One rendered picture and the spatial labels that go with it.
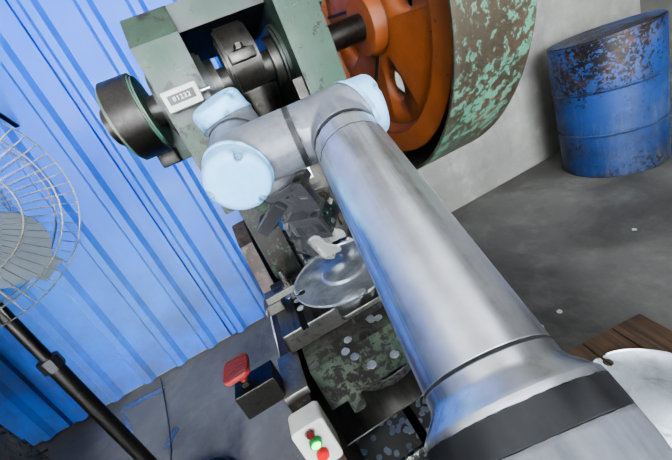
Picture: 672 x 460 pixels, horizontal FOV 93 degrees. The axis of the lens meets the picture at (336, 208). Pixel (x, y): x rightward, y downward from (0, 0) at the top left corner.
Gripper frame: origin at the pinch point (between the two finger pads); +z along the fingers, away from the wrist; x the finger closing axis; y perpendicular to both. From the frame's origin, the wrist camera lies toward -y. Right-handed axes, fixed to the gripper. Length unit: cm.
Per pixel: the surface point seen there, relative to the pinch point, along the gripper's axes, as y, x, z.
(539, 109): 60, 224, 130
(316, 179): -9.1, 23.0, -2.1
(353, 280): -4.1, 4.8, 17.8
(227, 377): -26.1, -22.1, 11.0
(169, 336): -169, 11, 78
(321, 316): -15.6, -1.7, 24.1
